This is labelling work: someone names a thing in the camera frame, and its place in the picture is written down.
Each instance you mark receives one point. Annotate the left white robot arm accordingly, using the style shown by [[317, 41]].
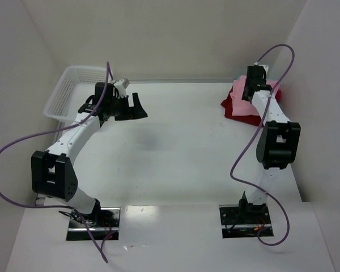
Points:
[[52, 170]]

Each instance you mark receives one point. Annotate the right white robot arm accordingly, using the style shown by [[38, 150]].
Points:
[[277, 145]]

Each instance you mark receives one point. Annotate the white plastic basket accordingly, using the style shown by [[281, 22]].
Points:
[[74, 87]]

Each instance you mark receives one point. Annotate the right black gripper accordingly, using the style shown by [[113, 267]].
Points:
[[251, 92]]

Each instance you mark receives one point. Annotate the pink t shirt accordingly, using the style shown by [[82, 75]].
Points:
[[241, 107]]

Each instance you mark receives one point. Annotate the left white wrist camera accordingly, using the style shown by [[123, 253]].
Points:
[[121, 86]]

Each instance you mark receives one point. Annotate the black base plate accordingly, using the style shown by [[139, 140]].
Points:
[[245, 225], [107, 225]]

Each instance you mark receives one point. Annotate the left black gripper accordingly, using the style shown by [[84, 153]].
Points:
[[129, 107]]

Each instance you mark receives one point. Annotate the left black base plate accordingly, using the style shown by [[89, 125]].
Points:
[[107, 225]]

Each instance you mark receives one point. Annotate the red t shirt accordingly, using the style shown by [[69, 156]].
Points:
[[227, 105]]

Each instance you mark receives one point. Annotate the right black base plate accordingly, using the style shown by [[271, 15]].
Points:
[[245, 225]]

